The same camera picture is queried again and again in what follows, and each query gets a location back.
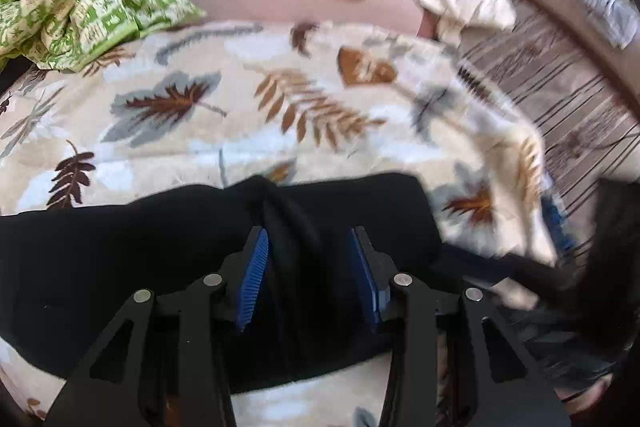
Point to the striped floral bedsheet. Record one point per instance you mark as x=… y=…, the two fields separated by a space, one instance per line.
x=565 y=82

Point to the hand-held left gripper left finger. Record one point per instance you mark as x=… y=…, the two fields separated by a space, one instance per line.
x=252 y=279

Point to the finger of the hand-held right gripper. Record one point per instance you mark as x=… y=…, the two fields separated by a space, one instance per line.
x=505 y=268

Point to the leaf print fleece blanket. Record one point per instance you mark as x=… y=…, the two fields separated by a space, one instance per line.
x=200 y=147

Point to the black pants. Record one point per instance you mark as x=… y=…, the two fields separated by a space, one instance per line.
x=125 y=267

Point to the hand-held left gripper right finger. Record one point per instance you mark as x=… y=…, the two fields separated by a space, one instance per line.
x=364 y=279

